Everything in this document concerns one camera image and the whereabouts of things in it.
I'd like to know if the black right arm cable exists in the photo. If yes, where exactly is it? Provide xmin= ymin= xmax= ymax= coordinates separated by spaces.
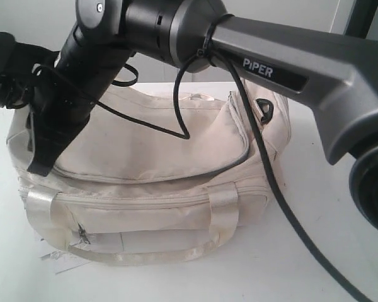
xmin=31 ymin=47 xmax=375 ymax=302

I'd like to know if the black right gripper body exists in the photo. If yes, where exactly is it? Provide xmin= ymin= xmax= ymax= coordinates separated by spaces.
xmin=28 ymin=56 xmax=126 ymax=145

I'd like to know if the cream fabric duffel bag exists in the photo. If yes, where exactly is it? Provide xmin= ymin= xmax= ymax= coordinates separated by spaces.
xmin=6 ymin=90 xmax=273 ymax=266

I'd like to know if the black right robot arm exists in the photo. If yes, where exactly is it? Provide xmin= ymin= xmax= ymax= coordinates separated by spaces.
xmin=28 ymin=1 xmax=378 ymax=230

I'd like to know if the white paper hang tag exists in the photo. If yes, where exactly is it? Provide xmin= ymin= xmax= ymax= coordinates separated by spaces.
xmin=33 ymin=231 xmax=89 ymax=274

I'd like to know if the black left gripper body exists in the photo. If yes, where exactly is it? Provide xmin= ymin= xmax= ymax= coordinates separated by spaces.
xmin=0 ymin=31 xmax=58 ymax=109

